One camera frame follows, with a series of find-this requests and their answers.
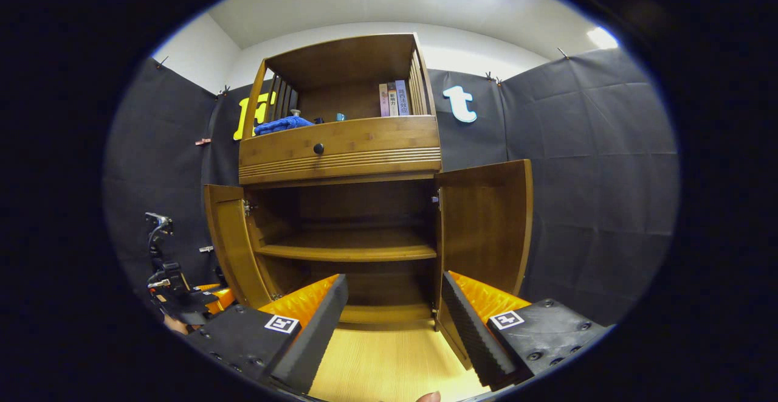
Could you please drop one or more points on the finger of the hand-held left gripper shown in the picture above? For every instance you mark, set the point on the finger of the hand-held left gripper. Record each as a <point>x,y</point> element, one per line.
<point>208,287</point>
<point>223,300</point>

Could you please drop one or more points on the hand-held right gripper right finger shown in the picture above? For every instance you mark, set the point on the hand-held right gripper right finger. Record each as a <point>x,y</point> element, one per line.
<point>471,335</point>

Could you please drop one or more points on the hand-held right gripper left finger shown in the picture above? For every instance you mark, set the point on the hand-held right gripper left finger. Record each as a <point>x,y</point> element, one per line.
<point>310,335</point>

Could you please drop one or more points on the wooden shoe cabinet door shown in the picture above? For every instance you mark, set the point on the wooden shoe cabinet door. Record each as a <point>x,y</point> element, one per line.
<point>486,232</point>
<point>234,250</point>

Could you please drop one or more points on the wooden double-door shoe cabinet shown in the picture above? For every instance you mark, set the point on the wooden double-door shoe cabinet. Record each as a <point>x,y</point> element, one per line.
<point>340,67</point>

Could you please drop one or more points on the wooden inner cabinet shelf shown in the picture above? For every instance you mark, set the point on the wooden inner cabinet shelf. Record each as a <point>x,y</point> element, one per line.
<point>352,250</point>

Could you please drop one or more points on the wooden cabinet drawer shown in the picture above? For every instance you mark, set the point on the wooden cabinet drawer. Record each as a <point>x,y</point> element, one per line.
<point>364,143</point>

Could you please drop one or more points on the red clip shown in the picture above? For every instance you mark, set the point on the red clip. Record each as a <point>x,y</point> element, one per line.
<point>202,142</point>

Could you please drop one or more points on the black round drawer knob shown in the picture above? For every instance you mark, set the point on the black round drawer knob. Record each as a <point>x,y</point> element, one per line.
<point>318,148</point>

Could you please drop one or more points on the blue cloth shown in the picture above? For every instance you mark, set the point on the blue cloth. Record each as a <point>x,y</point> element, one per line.
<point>282,125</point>

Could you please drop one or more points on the black backdrop cloth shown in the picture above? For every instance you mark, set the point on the black backdrop cloth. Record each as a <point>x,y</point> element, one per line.
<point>595,177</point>

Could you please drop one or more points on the pink book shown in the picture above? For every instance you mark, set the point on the pink book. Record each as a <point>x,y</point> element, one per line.
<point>384,101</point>

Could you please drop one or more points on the lavender book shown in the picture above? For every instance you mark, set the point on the lavender book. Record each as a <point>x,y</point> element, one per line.
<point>403,98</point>

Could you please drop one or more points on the small ceiling light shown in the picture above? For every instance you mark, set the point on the small ceiling light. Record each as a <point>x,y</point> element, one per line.
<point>602,38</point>

